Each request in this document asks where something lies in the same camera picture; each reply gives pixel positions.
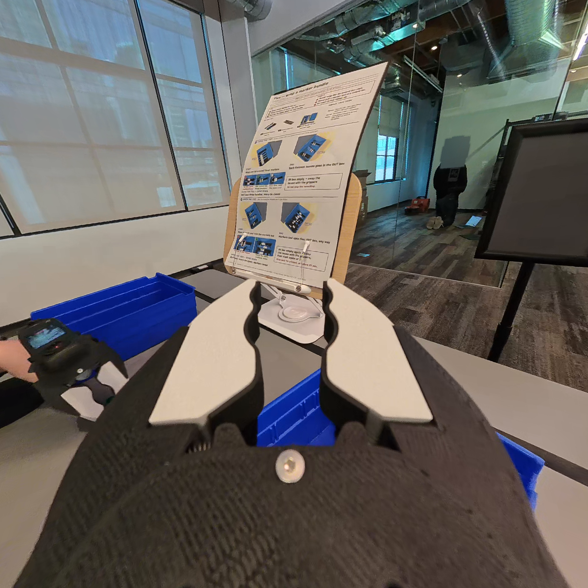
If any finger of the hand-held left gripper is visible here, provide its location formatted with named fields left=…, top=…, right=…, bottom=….
left=68, top=373, right=117, bottom=420

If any blue plastic bin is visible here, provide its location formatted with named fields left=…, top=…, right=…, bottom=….
left=256, top=367, right=545, bottom=513
left=30, top=272, right=198, bottom=364

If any metal ceiling duct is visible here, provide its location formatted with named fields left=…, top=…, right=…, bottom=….
left=322, top=0, right=588, bottom=83

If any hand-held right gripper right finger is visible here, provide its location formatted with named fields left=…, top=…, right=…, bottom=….
left=319, top=278, right=433, bottom=443

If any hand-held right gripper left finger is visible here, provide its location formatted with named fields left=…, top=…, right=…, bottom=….
left=148, top=278, right=265, bottom=431

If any large window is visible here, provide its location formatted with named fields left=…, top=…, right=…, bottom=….
left=0, top=0, right=230, bottom=239

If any black quilted wrist rest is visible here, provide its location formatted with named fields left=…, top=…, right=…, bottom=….
left=0, top=379, right=45, bottom=429

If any black sign board stand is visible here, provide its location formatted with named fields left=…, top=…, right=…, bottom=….
left=474, top=119, right=588, bottom=364

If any printed instruction sheet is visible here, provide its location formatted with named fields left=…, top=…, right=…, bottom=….
left=227, top=61, right=390, bottom=278

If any cardboard box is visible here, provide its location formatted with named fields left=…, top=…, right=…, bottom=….
left=353, top=169, right=374, bottom=226

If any wooden document stand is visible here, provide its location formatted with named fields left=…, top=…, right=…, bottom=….
left=224, top=172, right=364, bottom=344

